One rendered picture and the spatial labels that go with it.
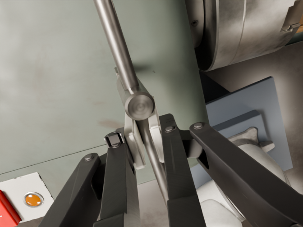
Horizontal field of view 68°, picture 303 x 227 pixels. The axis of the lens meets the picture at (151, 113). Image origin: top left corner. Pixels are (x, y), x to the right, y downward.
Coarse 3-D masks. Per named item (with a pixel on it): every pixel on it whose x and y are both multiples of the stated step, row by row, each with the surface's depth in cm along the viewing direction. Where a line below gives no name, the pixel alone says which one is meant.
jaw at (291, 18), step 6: (300, 0) 29; (294, 6) 29; (300, 6) 29; (288, 12) 30; (294, 12) 30; (300, 12) 30; (288, 18) 31; (294, 18) 31; (300, 18) 31; (288, 24) 32
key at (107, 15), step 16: (96, 0) 14; (112, 0) 15; (112, 16) 14; (112, 32) 15; (112, 48) 15; (128, 64) 16; (128, 80) 16; (144, 128) 18; (144, 144) 19; (160, 176) 20
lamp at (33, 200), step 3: (30, 195) 32; (33, 195) 32; (36, 195) 32; (27, 198) 32; (30, 198) 32; (33, 198) 32; (36, 198) 32; (39, 198) 32; (27, 201) 32; (30, 201) 32; (33, 201) 32; (36, 201) 32; (39, 201) 32; (30, 204) 32; (33, 204) 32; (36, 204) 32
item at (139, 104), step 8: (120, 80) 20; (120, 88) 18; (136, 88) 16; (144, 88) 17; (120, 96) 18; (128, 96) 16; (136, 96) 15; (144, 96) 16; (128, 104) 15; (136, 104) 16; (144, 104) 16; (152, 104) 16; (128, 112) 16; (136, 112) 16; (144, 112) 16; (152, 112) 16
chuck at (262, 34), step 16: (256, 0) 27; (272, 0) 27; (288, 0) 28; (256, 16) 29; (272, 16) 29; (256, 32) 31; (272, 32) 31; (288, 32) 32; (240, 48) 33; (256, 48) 34; (272, 48) 36
